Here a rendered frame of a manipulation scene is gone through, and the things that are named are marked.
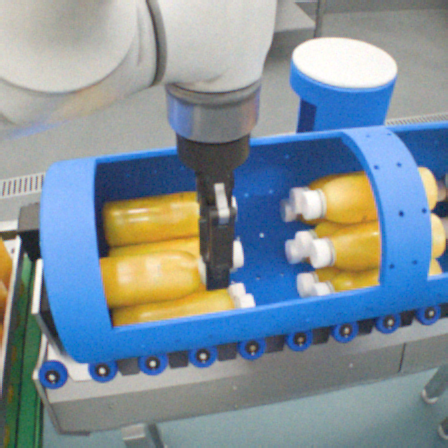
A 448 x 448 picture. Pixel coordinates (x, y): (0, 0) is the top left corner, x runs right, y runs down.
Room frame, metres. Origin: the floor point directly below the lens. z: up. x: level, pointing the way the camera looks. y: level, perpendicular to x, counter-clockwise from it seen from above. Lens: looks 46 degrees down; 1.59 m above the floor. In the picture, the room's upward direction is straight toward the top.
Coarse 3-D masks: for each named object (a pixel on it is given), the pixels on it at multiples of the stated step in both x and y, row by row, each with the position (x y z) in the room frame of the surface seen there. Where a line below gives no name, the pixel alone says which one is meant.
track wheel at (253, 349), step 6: (240, 342) 0.35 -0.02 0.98; (246, 342) 0.35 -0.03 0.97; (252, 342) 0.35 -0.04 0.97; (258, 342) 0.35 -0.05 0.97; (264, 342) 0.35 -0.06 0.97; (240, 348) 0.34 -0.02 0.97; (246, 348) 0.34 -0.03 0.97; (252, 348) 0.34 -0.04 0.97; (258, 348) 0.35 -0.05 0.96; (264, 348) 0.35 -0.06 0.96; (240, 354) 0.34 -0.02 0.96; (246, 354) 0.34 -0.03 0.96; (252, 354) 0.34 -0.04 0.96; (258, 354) 0.34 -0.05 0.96
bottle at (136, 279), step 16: (112, 256) 0.39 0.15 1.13; (128, 256) 0.39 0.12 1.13; (144, 256) 0.39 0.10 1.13; (160, 256) 0.38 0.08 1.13; (176, 256) 0.39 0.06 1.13; (192, 256) 0.39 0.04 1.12; (112, 272) 0.36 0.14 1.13; (128, 272) 0.36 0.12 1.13; (144, 272) 0.36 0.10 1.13; (160, 272) 0.36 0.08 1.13; (176, 272) 0.36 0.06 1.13; (192, 272) 0.37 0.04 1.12; (112, 288) 0.34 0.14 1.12; (128, 288) 0.34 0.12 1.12; (144, 288) 0.35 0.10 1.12; (160, 288) 0.35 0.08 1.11; (176, 288) 0.35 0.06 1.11; (192, 288) 0.36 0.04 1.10; (112, 304) 0.33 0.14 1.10; (128, 304) 0.34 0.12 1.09
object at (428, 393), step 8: (440, 368) 0.67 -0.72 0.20; (432, 376) 0.68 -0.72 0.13; (440, 376) 0.65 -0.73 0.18; (432, 384) 0.66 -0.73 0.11; (440, 384) 0.63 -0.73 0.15; (424, 392) 0.67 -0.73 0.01; (432, 392) 0.64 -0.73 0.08; (440, 392) 0.63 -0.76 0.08; (424, 400) 0.64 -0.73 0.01; (432, 400) 0.64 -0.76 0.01
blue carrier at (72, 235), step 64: (384, 128) 0.55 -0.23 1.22; (64, 192) 0.40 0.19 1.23; (128, 192) 0.56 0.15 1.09; (256, 192) 0.59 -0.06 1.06; (384, 192) 0.42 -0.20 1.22; (64, 256) 0.33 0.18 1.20; (256, 256) 0.52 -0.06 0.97; (384, 256) 0.36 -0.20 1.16; (64, 320) 0.28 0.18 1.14; (192, 320) 0.30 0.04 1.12; (256, 320) 0.31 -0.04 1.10; (320, 320) 0.33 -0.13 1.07
